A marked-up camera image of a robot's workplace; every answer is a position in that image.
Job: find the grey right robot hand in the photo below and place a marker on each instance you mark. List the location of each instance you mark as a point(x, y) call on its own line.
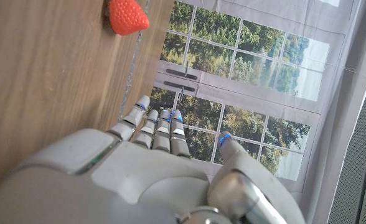
point(145, 177)

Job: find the red toy strawberry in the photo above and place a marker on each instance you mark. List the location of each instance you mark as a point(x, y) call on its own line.
point(127, 17)

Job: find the printed window backdrop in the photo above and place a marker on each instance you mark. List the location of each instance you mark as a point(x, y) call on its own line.
point(264, 77)

